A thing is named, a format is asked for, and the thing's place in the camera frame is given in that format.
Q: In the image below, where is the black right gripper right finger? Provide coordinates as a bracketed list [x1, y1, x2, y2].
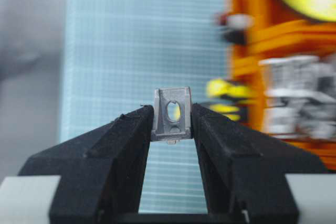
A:
[192, 103, 328, 223]

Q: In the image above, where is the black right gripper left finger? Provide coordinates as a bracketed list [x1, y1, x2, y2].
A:
[19, 105, 154, 223]

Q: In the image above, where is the grey corner bracket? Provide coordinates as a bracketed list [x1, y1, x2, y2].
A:
[151, 87, 193, 144]
[259, 55, 335, 142]

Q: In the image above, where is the orange bin with corner brackets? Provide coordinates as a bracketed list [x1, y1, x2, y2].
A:
[233, 20, 335, 170]

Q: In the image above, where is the small yellow black knob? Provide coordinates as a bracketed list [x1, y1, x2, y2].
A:
[209, 103, 248, 123]

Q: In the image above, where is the large yellow black knob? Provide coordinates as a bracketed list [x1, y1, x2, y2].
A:
[206, 78, 254, 101]

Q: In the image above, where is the black round knob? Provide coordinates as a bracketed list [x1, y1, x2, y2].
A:
[222, 30, 247, 46]

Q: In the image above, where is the green cutting mat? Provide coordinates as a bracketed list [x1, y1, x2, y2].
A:
[59, 0, 232, 214]

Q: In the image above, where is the orange bin with tape roll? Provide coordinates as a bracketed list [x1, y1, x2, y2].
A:
[221, 0, 335, 55]

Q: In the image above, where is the white round knob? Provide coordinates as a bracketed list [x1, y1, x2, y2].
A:
[227, 14, 254, 30]

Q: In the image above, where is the dark red round knob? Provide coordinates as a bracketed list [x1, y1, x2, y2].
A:
[215, 13, 230, 26]

